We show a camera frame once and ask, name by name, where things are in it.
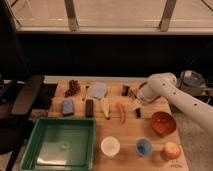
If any blue sponge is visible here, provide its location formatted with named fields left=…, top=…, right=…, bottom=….
left=62, top=99, right=74, bottom=116

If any yellow banana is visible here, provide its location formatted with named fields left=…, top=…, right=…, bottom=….
left=100, top=98, right=110, bottom=119

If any red bowl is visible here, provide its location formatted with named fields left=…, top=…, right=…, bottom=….
left=151, top=111, right=176, bottom=137

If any black handled brush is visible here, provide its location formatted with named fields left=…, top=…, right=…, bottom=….
left=130, top=91, right=141, bottom=118

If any white cup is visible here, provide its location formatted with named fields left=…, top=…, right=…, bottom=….
left=101, top=136, right=120, bottom=158

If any brown grape bunch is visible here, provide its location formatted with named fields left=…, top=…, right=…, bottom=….
left=65, top=80, right=80, bottom=97

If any purple bowl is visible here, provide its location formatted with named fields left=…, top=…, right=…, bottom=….
left=142, top=95, right=161, bottom=103

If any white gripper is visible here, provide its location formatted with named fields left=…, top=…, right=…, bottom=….
left=129, top=82, right=150, bottom=110

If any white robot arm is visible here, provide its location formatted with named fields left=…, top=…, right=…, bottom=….
left=135, top=72, right=213, bottom=136

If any red yellow apple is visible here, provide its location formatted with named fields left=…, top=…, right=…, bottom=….
left=163, top=142, right=181, bottom=160

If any blue cup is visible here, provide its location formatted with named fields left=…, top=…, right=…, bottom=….
left=136, top=138, right=152, bottom=157

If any orange carrot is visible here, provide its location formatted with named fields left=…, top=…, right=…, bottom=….
left=116, top=102, right=125, bottom=124

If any black rectangular block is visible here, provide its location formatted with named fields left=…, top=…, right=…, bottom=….
left=85, top=99, right=93, bottom=117

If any green plastic tray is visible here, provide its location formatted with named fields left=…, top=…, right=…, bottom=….
left=19, top=118, right=96, bottom=171

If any small black clip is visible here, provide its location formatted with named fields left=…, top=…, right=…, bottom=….
left=121, top=85, right=130, bottom=96

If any light blue cloth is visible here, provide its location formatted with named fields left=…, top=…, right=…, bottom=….
left=90, top=82, right=107, bottom=99

